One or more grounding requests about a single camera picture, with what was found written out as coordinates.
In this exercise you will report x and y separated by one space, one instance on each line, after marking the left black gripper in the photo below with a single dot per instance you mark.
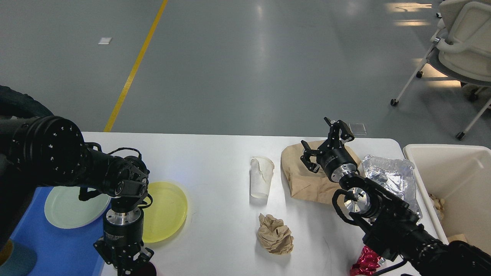
123 231

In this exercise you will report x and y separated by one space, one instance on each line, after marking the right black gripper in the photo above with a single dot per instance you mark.
335 159

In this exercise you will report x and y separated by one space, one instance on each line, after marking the yellow plastic plate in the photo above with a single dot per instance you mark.
167 212

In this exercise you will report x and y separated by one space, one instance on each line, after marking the pink mug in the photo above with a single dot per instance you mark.
148 269

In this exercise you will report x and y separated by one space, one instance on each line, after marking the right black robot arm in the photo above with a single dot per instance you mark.
390 228

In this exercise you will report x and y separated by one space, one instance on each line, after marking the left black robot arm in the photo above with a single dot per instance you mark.
51 152

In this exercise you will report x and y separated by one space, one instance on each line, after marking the brown paper bag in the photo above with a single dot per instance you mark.
304 184

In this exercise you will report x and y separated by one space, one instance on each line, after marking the clear floor plate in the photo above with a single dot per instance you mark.
358 129

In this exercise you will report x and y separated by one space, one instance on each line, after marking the white paper cup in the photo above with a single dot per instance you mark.
261 173

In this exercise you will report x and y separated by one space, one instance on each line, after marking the blue plastic tray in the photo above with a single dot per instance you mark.
60 252

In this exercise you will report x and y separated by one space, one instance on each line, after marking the pale green plate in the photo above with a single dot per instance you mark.
64 210

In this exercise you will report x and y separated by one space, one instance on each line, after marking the crumpled aluminium foil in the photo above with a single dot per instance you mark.
396 176

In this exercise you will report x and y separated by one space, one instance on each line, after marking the crumpled brown paper ball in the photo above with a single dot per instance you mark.
274 236

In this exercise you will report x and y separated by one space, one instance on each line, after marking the teal cup yellow inside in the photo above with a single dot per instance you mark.
17 259

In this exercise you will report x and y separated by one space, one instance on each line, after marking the red shiny wrapper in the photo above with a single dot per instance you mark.
367 264

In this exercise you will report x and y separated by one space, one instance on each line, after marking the beige waste bin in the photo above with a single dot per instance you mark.
455 185

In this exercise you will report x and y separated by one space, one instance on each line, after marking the white office chair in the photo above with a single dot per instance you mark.
461 46

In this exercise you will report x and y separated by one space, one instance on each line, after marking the dark clothed person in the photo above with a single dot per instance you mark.
20 105

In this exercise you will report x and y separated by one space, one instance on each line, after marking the white floor marker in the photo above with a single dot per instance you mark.
105 41

